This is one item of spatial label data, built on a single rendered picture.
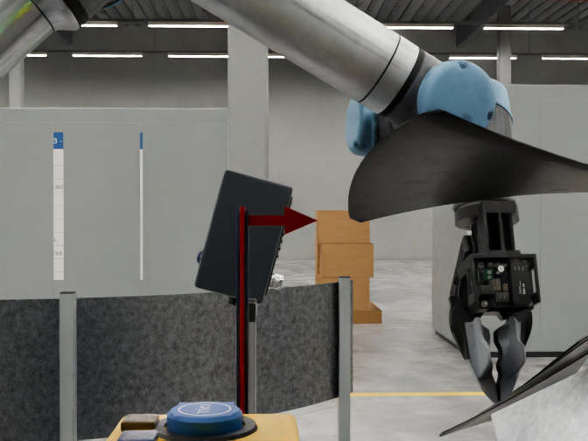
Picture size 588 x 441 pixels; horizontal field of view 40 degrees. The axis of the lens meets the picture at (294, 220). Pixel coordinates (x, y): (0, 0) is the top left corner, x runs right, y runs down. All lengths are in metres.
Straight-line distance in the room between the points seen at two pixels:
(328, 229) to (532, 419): 8.01
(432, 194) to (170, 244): 6.00
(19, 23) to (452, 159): 0.47
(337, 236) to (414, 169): 8.07
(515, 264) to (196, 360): 1.68
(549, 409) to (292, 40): 0.40
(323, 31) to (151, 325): 1.73
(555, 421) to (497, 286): 0.21
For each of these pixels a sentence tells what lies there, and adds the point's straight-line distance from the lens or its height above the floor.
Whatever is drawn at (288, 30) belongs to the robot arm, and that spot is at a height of 1.35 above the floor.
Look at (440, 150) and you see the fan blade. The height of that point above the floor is 1.23.
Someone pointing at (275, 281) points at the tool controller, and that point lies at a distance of 1.29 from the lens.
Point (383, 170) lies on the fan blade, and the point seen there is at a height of 1.22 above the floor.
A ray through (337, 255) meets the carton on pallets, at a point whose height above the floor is 0.74.
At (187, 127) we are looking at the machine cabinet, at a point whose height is 1.89.
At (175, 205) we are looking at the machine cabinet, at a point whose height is 1.26.
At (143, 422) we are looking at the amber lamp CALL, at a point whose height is 1.08.
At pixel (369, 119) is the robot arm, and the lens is 0.89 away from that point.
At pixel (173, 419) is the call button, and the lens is 0.43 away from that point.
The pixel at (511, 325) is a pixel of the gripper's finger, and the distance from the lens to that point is 0.92.
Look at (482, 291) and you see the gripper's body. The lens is 0.87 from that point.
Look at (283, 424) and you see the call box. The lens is 0.45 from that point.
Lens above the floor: 1.19
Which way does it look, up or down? level
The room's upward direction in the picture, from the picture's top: straight up
